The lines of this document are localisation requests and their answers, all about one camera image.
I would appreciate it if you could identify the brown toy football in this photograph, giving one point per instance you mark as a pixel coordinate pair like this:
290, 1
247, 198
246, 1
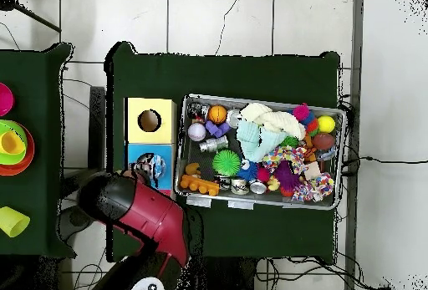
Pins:
324, 141

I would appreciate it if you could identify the pink round cup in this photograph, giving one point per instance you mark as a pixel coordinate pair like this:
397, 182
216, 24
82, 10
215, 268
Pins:
4, 99

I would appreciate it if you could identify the clear mesh bin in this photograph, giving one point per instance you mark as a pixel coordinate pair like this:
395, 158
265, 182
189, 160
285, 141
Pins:
321, 203

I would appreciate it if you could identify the wooden box with three holes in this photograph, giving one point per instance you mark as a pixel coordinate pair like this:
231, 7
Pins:
134, 119

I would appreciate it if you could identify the white ball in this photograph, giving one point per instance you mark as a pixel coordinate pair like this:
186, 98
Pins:
196, 132

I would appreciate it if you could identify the silver can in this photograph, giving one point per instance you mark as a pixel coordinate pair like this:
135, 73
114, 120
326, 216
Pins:
234, 117

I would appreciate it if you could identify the green bowl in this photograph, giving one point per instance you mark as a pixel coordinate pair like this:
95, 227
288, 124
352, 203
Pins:
13, 126

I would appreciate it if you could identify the orange disc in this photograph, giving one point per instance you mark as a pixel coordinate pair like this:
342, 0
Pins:
29, 159

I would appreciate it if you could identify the green spiky ball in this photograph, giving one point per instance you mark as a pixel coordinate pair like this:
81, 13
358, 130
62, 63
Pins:
227, 163

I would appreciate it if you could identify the orange rubber toy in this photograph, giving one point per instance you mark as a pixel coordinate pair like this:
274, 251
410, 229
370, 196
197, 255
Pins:
199, 185

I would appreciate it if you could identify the mint green cloth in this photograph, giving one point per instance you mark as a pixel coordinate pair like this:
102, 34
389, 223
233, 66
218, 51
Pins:
251, 139

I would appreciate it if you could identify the yellow-green cup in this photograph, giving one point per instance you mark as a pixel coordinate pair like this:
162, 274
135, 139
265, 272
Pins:
13, 222

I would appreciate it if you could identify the polka dot cloth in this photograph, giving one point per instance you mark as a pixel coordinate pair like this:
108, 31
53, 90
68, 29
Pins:
286, 158

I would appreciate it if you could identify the cream yellow cloth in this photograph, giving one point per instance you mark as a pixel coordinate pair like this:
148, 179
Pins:
274, 119

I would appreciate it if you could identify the small yellow cup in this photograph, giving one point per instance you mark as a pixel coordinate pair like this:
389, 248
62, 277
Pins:
11, 143

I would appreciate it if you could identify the pink spiky ball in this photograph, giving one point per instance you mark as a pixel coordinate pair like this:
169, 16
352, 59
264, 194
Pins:
301, 111

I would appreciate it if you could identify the green side table cloth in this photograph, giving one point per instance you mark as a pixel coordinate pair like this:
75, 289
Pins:
40, 89

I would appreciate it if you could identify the small orange basketball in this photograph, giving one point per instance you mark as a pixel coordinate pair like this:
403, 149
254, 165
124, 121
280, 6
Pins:
218, 113

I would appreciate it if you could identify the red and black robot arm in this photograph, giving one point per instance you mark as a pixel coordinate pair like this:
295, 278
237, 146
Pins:
144, 210

